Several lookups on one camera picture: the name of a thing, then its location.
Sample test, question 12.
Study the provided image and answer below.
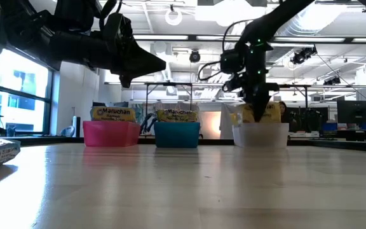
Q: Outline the pink-green lime chili ramen pack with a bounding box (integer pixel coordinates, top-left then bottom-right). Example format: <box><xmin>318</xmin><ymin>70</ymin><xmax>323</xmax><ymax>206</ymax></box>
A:
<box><xmin>156</xmin><ymin>108</ymin><xmax>200</xmax><ymax>123</ymax></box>

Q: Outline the teal plastic bin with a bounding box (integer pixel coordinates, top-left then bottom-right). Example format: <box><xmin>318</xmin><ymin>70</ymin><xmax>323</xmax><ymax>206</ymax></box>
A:
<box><xmin>153</xmin><ymin>121</ymin><xmax>201</xmax><ymax>149</ymax></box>

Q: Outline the white ceiling ring lamp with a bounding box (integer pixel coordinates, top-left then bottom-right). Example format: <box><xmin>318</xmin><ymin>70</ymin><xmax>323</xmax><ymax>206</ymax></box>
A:
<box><xmin>165</xmin><ymin>8</ymin><xmax>183</xmax><ymax>26</ymax></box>

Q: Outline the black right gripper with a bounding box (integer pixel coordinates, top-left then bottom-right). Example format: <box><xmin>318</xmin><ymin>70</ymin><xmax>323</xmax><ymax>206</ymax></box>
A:
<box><xmin>223</xmin><ymin>43</ymin><xmax>281</xmax><ymax>123</ymax></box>

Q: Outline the black monitor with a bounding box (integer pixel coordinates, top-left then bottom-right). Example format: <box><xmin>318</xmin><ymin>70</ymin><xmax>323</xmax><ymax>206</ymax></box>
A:
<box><xmin>286</xmin><ymin>106</ymin><xmax>329</xmax><ymax>133</ymax></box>
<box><xmin>337</xmin><ymin>100</ymin><xmax>366</xmax><ymax>125</ymax></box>

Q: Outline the pink plastic bin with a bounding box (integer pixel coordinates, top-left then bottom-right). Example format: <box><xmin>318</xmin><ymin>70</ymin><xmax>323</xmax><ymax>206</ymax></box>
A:
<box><xmin>82</xmin><ymin>120</ymin><xmax>142</xmax><ymax>148</ymax></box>

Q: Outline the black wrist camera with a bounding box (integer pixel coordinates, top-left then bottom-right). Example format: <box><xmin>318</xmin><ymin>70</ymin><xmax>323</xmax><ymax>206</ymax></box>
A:
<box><xmin>219</xmin><ymin>50</ymin><xmax>246</xmax><ymax>74</ymax></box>
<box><xmin>102</xmin><ymin>12</ymin><xmax>132</xmax><ymax>42</ymax></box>

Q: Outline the person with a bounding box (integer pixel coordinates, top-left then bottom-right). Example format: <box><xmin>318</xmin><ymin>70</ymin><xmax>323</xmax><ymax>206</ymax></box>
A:
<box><xmin>278</xmin><ymin>101</ymin><xmax>294</xmax><ymax>123</ymax></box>

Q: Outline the large window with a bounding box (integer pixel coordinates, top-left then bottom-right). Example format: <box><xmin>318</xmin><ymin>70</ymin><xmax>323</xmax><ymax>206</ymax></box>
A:
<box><xmin>0</xmin><ymin>47</ymin><xmax>55</xmax><ymax>136</ymax></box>

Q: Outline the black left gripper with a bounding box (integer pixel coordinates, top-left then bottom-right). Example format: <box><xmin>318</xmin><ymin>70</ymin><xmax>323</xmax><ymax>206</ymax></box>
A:
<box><xmin>105</xmin><ymin>39</ymin><xmax>167</xmax><ymax>89</ymax></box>

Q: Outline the yellow creamy chicken ramen pack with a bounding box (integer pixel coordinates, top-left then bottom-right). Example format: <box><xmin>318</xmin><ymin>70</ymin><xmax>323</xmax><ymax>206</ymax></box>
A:
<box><xmin>233</xmin><ymin>101</ymin><xmax>282</xmax><ymax>125</ymax></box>

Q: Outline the black metal stand frame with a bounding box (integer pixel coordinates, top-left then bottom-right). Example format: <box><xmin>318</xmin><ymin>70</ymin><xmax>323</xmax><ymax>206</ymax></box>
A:
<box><xmin>278</xmin><ymin>84</ymin><xmax>309</xmax><ymax>109</ymax></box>
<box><xmin>144</xmin><ymin>81</ymin><xmax>194</xmax><ymax>121</ymax></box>

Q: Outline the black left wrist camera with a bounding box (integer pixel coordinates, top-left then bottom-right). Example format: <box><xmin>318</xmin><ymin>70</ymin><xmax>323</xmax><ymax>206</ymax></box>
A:
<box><xmin>102</xmin><ymin>12</ymin><xmax>132</xmax><ymax>42</ymax></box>

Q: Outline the black ceiling track light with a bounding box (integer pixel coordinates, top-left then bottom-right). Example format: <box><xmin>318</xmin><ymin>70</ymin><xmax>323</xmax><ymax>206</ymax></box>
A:
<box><xmin>290</xmin><ymin>46</ymin><xmax>318</xmax><ymax>66</ymax></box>

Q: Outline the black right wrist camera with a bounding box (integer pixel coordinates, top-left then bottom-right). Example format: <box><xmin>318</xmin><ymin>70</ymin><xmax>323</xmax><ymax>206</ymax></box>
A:
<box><xmin>219</xmin><ymin>50</ymin><xmax>246</xmax><ymax>74</ymax></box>

